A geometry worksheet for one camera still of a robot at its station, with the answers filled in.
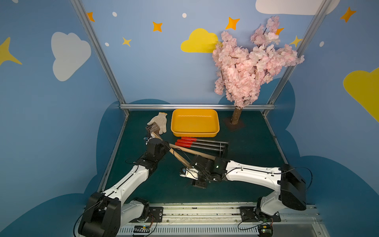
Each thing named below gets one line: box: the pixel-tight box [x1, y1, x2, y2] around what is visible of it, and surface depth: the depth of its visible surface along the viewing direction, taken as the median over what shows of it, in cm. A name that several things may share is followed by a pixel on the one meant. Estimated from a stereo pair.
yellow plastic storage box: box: [170, 108, 221, 138], surface depth 117 cm
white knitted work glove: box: [147, 112, 168, 135], surface depth 117 cm
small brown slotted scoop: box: [145, 121, 160, 135], surface depth 110 cm
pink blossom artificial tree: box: [212, 15, 305, 125], surface depth 72 cm
